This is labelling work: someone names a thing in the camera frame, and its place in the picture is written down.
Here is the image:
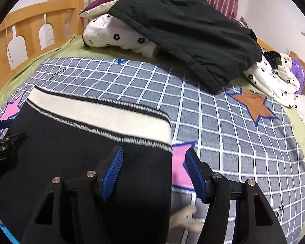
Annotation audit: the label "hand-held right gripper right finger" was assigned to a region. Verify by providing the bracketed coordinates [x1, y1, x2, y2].
[185, 149, 288, 244]

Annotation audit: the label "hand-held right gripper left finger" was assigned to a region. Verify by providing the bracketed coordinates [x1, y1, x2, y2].
[20, 146, 124, 244]

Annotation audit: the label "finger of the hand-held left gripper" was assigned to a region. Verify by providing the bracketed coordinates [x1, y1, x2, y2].
[0, 132, 27, 146]
[0, 118, 14, 131]

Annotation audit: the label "black pants with white waistband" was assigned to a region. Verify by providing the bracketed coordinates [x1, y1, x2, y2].
[0, 86, 174, 244]

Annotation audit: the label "grey checked sheet with stars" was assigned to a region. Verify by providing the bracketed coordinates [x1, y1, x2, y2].
[0, 57, 305, 244]

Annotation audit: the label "wooden bed headboard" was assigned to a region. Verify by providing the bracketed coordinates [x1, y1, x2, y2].
[0, 0, 85, 84]

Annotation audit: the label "black jacket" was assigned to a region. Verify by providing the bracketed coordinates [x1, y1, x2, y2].
[108, 0, 263, 94]

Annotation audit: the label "white floral quilt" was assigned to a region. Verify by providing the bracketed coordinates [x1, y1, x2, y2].
[83, 14, 305, 143]

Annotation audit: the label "colourful patchwork pillow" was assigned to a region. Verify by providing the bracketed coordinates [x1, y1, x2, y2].
[79, 0, 148, 19]

